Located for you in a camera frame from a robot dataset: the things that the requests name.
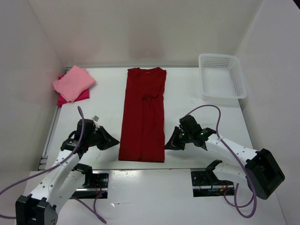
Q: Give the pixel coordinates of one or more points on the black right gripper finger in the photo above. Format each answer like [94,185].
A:
[172,146]
[174,140]

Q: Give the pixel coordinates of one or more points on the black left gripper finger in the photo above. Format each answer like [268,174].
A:
[107,136]
[108,144]

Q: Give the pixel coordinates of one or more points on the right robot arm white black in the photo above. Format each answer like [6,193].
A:
[236,163]

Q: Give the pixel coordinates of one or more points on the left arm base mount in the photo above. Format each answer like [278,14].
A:
[98,183]

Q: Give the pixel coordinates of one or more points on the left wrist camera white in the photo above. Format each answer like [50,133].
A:
[95,120]

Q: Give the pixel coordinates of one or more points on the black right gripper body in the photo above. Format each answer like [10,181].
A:
[184,137]

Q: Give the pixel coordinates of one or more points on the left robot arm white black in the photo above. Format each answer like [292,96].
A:
[43,204]

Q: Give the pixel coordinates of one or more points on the light pink t shirt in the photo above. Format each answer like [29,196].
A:
[77,70]

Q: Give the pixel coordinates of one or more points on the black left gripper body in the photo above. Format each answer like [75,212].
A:
[95,138]

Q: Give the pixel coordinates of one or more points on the dark red t shirt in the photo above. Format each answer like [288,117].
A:
[142,133]

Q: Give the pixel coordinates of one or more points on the white plastic laundry basket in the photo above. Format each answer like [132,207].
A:
[222,78]

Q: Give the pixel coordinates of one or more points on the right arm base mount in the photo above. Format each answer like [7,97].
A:
[203,187]

